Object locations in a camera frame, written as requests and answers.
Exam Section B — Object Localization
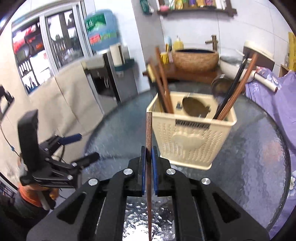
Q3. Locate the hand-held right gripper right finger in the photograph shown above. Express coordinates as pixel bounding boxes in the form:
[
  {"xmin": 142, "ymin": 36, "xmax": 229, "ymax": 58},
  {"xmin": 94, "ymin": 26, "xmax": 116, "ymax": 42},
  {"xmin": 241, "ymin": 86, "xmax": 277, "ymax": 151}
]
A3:
[{"xmin": 151, "ymin": 146, "xmax": 270, "ymax": 241}]

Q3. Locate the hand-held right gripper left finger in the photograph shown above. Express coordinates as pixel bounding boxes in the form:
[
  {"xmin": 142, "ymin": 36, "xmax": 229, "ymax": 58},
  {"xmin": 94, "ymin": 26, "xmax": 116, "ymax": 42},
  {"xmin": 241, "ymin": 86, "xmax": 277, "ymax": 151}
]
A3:
[{"xmin": 26, "ymin": 146, "xmax": 146, "ymax": 241}]

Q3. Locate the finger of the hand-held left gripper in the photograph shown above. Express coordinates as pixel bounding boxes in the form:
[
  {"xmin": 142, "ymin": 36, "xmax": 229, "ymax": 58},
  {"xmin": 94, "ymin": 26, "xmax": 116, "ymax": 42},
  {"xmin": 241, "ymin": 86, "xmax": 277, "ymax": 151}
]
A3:
[
  {"xmin": 45, "ymin": 133, "xmax": 83, "ymax": 154},
  {"xmin": 53, "ymin": 152, "xmax": 100, "ymax": 171}
]

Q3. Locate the brown wooden chopstick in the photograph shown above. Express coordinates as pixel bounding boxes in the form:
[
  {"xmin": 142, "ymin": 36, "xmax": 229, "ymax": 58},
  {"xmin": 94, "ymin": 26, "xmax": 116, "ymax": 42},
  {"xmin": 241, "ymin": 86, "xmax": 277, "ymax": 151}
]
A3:
[
  {"xmin": 154, "ymin": 47, "xmax": 174, "ymax": 114},
  {"xmin": 216, "ymin": 53, "xmax": 259, "ymax": 121},
  {"xmin": 146, "ymin": 112, "xmax": 153, "ymax": 241}
]

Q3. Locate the cream plastic utensil basket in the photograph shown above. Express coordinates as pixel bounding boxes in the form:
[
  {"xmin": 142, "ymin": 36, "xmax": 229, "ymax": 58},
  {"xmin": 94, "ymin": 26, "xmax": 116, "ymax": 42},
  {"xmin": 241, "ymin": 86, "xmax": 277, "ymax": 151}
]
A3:
[{"xmin": 146, "ymin": 91, "xmax": 237, "ymax": 171}]

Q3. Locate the all-metal spoon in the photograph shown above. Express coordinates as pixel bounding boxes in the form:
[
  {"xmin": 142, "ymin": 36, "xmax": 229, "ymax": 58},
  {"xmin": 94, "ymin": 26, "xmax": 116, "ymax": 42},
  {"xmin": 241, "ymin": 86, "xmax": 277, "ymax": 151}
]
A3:
[{"xmin": 182, "ymin": 96, "xmax": 211, "ymax": 117}]

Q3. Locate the metal spoon with wooden handle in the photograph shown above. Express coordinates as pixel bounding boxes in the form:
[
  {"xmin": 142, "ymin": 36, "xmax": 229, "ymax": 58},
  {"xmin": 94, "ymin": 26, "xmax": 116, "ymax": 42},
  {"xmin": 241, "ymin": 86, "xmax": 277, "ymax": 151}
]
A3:
[{"xmin": 210, "ymin": 75, "xmax": 228, "ymax": 98}]

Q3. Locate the dark chopstick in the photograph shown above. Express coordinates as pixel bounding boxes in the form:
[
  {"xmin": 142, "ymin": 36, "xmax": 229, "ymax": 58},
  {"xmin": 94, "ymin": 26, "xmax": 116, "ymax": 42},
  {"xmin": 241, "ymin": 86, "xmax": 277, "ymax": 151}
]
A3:
[{"xmin": 211, "ymin": 52, "xmax": 250, "ymax": 120}]

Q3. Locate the person's left hand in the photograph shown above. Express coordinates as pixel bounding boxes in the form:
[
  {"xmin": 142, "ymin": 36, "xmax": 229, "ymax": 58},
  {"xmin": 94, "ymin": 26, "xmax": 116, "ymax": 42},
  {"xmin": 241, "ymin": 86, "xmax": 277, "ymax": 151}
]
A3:
[{"xmin": 18, "ymin": 184, "xmax": 59, "ymax": 208}]

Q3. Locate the beige cloth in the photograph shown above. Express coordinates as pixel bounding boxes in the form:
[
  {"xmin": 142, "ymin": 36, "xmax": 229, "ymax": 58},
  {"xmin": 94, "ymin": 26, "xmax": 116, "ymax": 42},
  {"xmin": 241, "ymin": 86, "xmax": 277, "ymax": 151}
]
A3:
[{"xmin": 0, "ymin": 62, "xmax": 104, "ymax": 176}]

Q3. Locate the water dispenser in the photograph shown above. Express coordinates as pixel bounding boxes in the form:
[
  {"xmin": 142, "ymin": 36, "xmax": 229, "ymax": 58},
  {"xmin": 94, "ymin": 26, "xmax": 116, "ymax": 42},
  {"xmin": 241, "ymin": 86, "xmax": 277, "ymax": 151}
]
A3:
[{"xmin": 81, "ymin": 50, "xmax": 139, "ymax": 109}]

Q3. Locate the white cup dispenser tube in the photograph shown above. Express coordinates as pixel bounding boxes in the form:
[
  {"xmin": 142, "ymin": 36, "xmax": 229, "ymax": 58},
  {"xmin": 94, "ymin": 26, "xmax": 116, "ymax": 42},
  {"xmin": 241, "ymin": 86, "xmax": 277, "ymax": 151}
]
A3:
[{"xmin": 110, "ymin": 44, "xmax": 125, "ymax": 67}]

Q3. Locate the window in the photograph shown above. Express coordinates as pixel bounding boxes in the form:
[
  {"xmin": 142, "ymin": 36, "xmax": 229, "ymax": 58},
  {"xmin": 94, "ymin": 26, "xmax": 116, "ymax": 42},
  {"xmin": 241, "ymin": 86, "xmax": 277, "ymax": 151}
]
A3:
[{"xmin": 11, "ymin": 5, "xmax": 93, "ymax": 95}]

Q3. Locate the blue water jug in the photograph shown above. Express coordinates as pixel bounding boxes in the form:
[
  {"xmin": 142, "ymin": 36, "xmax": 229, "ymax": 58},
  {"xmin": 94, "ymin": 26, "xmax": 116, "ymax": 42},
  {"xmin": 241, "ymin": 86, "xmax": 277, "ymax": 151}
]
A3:
[{"xmin": 84, "ymin": 9, "xmax": 121, "ymax": 52}]

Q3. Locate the woven basin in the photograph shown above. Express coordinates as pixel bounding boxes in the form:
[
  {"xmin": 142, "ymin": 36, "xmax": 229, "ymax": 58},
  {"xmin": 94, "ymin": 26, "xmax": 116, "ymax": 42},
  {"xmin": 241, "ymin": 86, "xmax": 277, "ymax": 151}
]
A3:
[{"xmin": 172, "ymin": 48, "xmax": 219, "ymax": 72}]

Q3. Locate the yellow dish soap bottle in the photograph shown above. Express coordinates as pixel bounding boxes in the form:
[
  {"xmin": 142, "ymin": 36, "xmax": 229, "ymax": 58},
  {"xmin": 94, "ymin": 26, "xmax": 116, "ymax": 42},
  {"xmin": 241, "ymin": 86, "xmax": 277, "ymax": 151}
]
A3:
[{"xmin": 173, "ymin": 36, "xmax": 184, "ymax": 51}]

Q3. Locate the purple floral cloth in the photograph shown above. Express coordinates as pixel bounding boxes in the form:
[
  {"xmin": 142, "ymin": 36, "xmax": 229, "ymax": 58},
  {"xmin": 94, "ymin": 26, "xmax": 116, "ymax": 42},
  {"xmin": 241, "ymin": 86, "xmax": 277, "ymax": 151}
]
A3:
[{"xmin": 245, "ymin": 66, "xmax": 296, "ymax": 239}]

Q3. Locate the bamboo faucet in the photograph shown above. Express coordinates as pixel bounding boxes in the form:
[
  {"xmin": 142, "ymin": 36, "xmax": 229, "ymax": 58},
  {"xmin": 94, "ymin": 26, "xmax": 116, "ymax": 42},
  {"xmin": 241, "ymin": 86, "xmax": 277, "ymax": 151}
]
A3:
[{"xmin": 205, "ymin": 35, "xmax": 218, "ymax": 52}]

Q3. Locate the green packet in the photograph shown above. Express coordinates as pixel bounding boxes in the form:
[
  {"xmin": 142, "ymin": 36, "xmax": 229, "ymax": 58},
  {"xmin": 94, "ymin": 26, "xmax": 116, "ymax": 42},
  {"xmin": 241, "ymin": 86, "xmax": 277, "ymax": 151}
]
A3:
[{"xmin": 139, "ymin": 0, "xmax": 154, "ymax": 14}]

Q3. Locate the brown and cream rice cooker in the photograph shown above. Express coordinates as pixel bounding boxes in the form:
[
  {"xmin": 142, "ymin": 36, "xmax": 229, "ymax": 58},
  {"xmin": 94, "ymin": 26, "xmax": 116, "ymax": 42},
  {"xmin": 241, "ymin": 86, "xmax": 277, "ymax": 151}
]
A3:
[{"xmin": 243, "ymin": 40, "xmax": 275, "ymax": 70}]

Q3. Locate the row of condiment bottles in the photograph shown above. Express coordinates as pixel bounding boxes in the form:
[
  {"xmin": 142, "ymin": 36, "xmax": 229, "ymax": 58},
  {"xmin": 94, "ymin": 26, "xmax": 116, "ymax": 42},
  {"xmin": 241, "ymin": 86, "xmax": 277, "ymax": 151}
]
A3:
[{"xmin": 162, "ymin": 0, "xmax": 222, "ymax": 10}]

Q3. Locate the yellow roll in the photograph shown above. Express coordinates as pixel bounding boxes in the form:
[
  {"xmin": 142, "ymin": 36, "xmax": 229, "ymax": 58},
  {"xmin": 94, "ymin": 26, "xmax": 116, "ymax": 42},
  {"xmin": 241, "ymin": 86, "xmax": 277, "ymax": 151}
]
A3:
[{"xmin": 288, "ymin": 32, "xmax": 296, "ymax": 70}]

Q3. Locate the dark wooden wall shelf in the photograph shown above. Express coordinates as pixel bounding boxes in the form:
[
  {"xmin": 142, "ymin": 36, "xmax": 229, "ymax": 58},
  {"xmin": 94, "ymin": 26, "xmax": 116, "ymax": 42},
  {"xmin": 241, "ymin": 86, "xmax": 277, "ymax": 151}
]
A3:
[{"xmin": 157, "ymin": 0, "xmax": 237, "ymax": 17}]

